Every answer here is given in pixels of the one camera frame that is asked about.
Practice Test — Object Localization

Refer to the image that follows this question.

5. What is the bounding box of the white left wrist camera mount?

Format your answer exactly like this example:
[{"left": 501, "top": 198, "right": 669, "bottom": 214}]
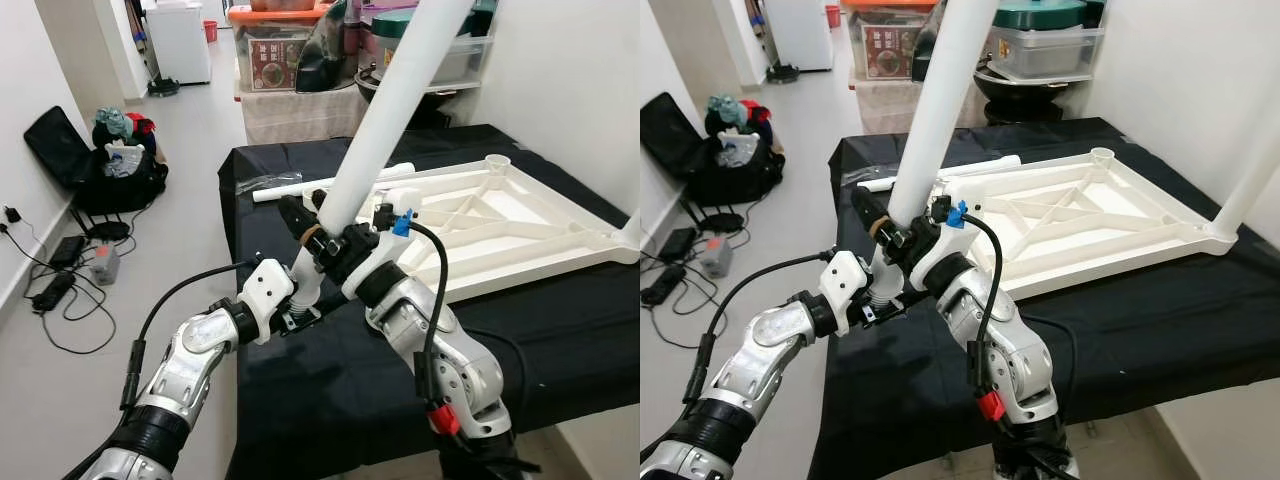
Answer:
[
  {"left": 818, "top": 250, "right": 869, "bottom": 336},
  {"left": 240, "top": 258, "right": 297, "bottom": 346}
]

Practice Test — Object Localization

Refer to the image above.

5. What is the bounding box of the clear plastic container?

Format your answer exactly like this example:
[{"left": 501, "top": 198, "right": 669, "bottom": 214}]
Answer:
[
  {"left": 988, "top": 25, "right": 1106, "bottom": 83},
  {"left": 375, "top": 35, "right": 496, "bottom": 86}
]

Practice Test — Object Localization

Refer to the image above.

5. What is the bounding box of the beige cloth covered table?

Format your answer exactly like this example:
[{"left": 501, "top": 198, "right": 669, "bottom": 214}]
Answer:
[
  {"left": 852, "top": 75, "right": 991, "bottom": 136},
  {"left": 240, "top": 88, "right": 371, "bottom": 146}
]

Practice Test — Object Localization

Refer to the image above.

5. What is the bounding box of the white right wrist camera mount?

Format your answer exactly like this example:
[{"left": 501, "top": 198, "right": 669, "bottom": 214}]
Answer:
[
  {"left": 340, "top": 187, "right": 426, "bottom": 301},
  {"left": 908, "top": 178, "right": 991, "bottom": 291}
]

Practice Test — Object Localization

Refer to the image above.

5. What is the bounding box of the black power strip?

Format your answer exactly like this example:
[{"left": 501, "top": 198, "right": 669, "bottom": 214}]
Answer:
[
  {"left": 30, "top": 272, "right": 76, "bottom": 313},
  {"left": 640, "top": 263, "right": 686, "bottom": 306}
]

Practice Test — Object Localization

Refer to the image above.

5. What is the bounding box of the black wok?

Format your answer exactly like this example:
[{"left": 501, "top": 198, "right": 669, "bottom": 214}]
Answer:
[
  {"left": 973, "top": 62, "right": 1091, "bottom": 111},
  {"left": 355, "top": 70, "right": 481, "bottom": 101}
]

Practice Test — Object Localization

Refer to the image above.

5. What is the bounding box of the red printed cardboard box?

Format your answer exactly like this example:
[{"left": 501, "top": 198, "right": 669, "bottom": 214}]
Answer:
[
  {"left": 248, "top": 40, "right": 301, "bottom": 93},
  {"left": 862, "top": 25, "right": 916, "bottom": 81}
]

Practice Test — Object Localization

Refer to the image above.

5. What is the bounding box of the black floor cable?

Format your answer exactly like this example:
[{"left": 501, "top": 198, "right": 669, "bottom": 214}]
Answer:
[
  {"left": 0, "top": 220, "right": 119, "bottom": 356},
  {"left": 640, "top": 250, "right": 721, "bottom": 351}
]

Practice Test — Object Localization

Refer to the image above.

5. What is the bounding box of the white plastic bag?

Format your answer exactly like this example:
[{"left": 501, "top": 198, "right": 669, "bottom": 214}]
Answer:
[
  {"left": 103, "top": 143, "right": 146, "bottom": 179},
  {"left": 718, "top": 130, "right": 761, "bottom": 168}
]

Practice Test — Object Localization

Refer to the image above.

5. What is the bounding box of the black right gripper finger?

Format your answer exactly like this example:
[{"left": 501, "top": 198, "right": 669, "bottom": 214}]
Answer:
[
  {"left": 850, "top": 186, "right": 898, "bottom": 243},
  {"left": 278, "top": 196, "right": 326, "bottom": 253}
]

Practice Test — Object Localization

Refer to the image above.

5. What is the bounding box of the pink plastic container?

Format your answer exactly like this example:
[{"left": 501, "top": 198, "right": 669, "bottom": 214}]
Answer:
[{"left": 355, "top": 0, "right": 421, "bottom": 21}]

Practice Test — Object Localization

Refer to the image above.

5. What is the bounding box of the black plastic sheet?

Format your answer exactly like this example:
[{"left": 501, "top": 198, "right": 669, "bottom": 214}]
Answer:
[
  {"left": 808, "top": 118, "right": 1280, "bottom": 480},
  {"left": 218, "top": 125, "right": 641, "bottom": 480}
]

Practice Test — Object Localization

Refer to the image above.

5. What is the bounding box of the white plastic table top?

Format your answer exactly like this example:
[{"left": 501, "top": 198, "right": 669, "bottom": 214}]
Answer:
[
  {"left": 315, "top": 155, "right": 641, "bottom": 301},
  {"left": 880, "top": 148, "right": 1241, "bottom": 301}
]

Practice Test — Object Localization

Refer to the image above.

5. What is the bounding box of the white plastic table leg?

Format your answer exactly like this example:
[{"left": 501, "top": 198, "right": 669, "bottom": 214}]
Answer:
[
  {"left": 252, "top": 163, "right": 416, "bottom": 203},
  {"left": 612, "top": 205, "right": 641, "bottom": 263},
  {"left": 870, "top": 0, "right": 1001, "bottom": 301},
  {"left": 1205, "top": 125, "right": 1280, "bottom": 256},
  {"left": 855, "top": 155, "right": 1023, "bottom": 193},
  {"left": 290, "top": 0, "right": 476, "bottom": 311}
]

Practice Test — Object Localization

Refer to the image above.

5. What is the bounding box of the green lidded pot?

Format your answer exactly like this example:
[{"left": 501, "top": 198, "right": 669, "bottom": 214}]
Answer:
[
  {"left": 993, "top": 0, "right": 1106, "bottom": 29},
  {"left": 370, "top": 5, "right": 498, "bottom": 41}
]

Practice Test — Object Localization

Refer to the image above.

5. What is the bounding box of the black suitcase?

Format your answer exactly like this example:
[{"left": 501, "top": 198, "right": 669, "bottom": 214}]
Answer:
[
  {"left": 640, "top": 92, "right": 786, "bottom": 208},
  {"left": 23, "top": 105, "right": 169, "bottom": 216}
]

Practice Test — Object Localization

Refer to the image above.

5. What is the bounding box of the white cabinet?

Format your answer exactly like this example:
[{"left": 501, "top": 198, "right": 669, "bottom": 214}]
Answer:
[
  {"left": 765, "top": 0, "right": 834, "bottom": 73},
  {"left": 145, "top": 0, "right": 213, "bottom": 86}
]

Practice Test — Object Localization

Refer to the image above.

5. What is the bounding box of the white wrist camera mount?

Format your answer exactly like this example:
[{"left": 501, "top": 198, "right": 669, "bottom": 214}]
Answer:
[
  {"left": 340, "top": 187, "right": 426, "bottom": 301},
  {"left": 240, "top": 258, "right": 297, "bottom": 346},
  {"left": 908, "top": 178, "right": 991, "bottom": 291},
  {"left": 818, "top": 250, "right": 869, "bottom": 336}
]

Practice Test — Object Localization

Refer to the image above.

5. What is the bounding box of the grey electrical box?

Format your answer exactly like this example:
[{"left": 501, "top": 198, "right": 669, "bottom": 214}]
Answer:
[
  {"left": 700, "top": 235, "right": 734, "bottom": 279},
  {"left": 90, "top": 243, "right": 121, "bottom": 286}
]

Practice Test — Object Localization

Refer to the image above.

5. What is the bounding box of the black mop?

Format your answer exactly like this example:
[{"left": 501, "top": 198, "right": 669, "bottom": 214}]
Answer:
[
  {"left": 125, "top": 0, "right": 181, "bottom": 98},
  {"left": 745, "top": 0, "right": 801, "bottom": 84}
]

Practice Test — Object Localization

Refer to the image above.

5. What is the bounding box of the orange plastic lid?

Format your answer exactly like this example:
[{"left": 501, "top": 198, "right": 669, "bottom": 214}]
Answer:
[
  {"left": 843, "top": 0, "right": 941, "bottom": 13},
  {"left": 228, "top": 5, "right": 331, "bottom": 26}
]

